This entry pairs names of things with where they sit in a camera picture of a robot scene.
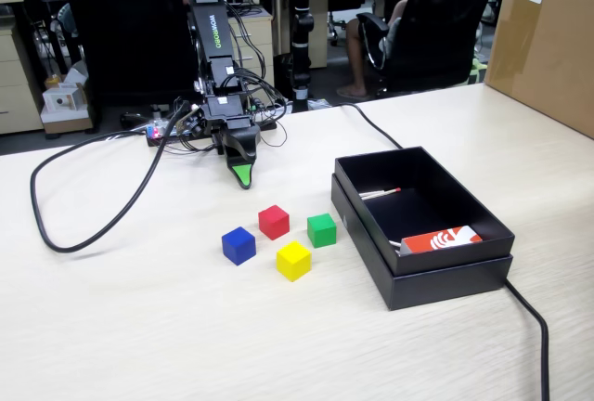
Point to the black open box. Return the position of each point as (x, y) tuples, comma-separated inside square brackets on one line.
[(445, 287)]

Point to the blue wooden cube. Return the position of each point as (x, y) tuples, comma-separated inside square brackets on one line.
[(238, 247)]

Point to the yellow wooden cube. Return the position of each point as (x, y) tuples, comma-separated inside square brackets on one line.
[(293, 261)]

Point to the thin black pole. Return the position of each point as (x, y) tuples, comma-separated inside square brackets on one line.
[(274, 2)]

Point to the red-headed matchstick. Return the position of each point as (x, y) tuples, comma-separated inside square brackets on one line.
[(383, 192)]

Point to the black mesh office chair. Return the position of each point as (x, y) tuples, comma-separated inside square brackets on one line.
[(130, 29)]

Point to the green black checkered mat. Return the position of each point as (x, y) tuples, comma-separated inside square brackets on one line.
[(477, 71)]

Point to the black segmented pole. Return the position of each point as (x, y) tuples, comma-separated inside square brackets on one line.
[(301, 25)]

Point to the black cardboard box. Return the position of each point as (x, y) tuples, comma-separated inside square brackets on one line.
[(417, 173)]

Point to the black office chair with armrest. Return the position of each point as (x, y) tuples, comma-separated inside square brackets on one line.
[(441, 25)]

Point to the orange white card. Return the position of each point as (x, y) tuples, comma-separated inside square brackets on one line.
[(441, 241)]

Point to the seated person with bare legs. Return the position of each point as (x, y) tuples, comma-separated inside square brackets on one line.
[(356, 57)]

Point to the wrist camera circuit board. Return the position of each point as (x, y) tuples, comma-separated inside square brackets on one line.
[(189, 120)]

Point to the open white cardboard box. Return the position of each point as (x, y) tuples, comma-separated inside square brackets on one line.
[(65, 113)]

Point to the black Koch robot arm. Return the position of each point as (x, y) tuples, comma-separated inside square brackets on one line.
[(213, 25)]

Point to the controller board with red LED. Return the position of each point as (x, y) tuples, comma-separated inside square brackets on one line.
[(158, 133)]

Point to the green wooden cube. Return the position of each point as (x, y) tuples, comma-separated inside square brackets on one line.
[(321, 230)]

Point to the large brown cardboard box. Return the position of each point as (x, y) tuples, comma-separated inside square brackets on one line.
[(543, 57)]

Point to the red wooden cube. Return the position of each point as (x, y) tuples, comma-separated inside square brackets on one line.
[(274, 222)]

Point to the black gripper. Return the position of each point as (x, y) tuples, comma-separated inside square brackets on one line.
[(229, 121)]

